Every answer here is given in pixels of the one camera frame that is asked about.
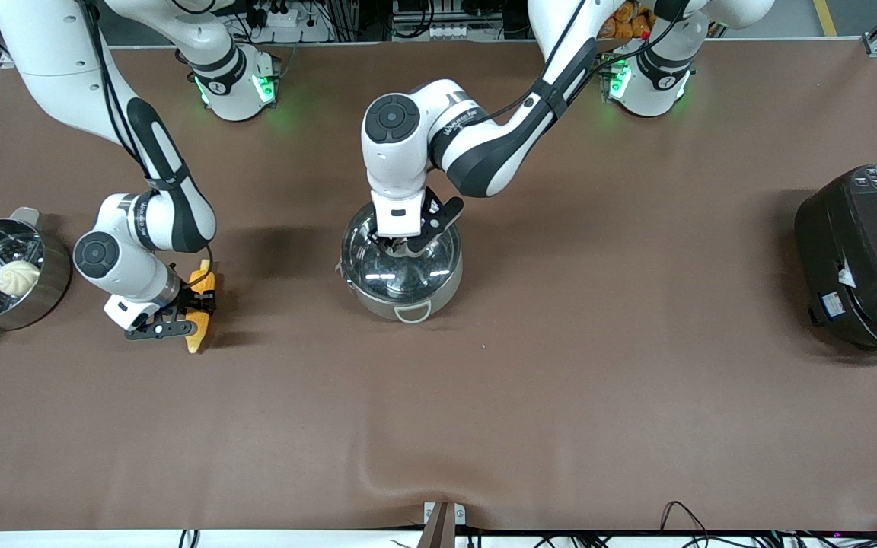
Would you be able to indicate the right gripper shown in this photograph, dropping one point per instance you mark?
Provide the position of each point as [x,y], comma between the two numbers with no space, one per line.
[193,300]

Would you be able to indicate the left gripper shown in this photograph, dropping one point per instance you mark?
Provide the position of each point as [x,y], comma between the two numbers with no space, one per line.
[397,245]

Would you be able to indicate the yellow corn cob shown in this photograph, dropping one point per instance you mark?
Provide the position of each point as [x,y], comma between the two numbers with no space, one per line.
[196,344]

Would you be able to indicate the glass pot lid with knob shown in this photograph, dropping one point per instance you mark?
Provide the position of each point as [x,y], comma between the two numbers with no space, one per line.
[374,274]

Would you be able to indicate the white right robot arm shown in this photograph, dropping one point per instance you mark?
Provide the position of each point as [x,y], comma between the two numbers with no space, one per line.
[50,46]

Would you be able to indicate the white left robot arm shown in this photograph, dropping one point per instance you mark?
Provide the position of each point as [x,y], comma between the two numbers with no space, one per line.
[484,152]

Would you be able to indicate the stainless steel cooking pot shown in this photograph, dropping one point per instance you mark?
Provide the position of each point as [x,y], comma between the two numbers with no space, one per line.
[448,293]

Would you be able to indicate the steel steamer pot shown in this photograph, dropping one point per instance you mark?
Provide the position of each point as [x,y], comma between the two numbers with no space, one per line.
[46,293]

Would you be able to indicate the white steamed bun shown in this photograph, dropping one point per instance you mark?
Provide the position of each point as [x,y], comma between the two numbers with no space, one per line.
[18,278]

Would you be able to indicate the brown table cloth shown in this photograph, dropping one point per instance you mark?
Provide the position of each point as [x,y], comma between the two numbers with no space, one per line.
[484,418]

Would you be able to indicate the small white power strip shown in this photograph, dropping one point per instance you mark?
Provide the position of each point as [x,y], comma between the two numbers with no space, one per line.
[450,32]

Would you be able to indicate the white power strip with plugs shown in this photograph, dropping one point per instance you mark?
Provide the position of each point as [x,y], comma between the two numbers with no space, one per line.
[279,15]

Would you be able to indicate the orange snack bags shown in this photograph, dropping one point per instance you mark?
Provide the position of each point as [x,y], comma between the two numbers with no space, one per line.
[625,29]

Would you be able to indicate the metal table clamp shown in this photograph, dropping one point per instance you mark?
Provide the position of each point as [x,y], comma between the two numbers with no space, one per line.
[442,524]

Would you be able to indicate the black rice cooker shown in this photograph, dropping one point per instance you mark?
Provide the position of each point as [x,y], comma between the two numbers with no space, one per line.
[865,259]

